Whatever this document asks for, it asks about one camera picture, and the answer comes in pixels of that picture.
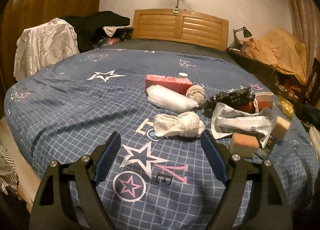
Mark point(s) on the black-blue left gripper left finger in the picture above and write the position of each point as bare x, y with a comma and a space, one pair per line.
53, 207

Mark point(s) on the black-blue left gripper right finger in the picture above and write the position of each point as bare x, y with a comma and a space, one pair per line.
268, 207

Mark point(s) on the white printed plastic bag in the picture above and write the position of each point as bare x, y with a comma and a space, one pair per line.
226, 121

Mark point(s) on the dark plaid plastic bag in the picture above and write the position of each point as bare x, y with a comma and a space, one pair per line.
237, 98

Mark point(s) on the white sock pair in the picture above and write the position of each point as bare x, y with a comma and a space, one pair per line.
187, 124

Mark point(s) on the clear bubble wrap roll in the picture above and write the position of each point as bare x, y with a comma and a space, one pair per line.
165, 98

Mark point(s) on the striped cloth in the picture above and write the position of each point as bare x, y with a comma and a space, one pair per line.
8, 174

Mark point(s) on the beige sponge block near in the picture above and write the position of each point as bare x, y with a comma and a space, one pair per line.
243, 145

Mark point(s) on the beige sponge block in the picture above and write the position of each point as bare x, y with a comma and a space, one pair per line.
280, 128
243, 145

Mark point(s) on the beige sponge block far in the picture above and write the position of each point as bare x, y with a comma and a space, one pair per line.
280, 128

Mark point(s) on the yellow snack packet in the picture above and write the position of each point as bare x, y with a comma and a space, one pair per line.
286, 107

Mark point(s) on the dark side desk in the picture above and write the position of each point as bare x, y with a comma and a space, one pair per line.
281, 84

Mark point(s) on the grey rolled sock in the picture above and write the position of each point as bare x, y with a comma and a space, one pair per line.
196, 93

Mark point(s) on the blue star-pattern bedspread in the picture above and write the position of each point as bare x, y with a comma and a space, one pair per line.
66, 110

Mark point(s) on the red tissue pack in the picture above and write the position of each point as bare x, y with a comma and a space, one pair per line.
179, 85

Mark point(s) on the white bottle cap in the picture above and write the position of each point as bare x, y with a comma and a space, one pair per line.
182, 75

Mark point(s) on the brown paper sheet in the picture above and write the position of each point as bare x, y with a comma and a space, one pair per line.
280, 50

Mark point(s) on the white crumpled cloth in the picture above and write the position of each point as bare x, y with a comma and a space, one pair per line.
44, 45

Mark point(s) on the black desk lamp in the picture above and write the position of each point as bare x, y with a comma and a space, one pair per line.
239, 36

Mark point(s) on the black clothes pile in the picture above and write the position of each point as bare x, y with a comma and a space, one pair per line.
89, 30

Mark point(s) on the wooden bed headboard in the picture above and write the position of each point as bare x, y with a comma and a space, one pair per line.
185, 27

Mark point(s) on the wooden wardrobe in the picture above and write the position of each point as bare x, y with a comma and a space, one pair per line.
21, 14

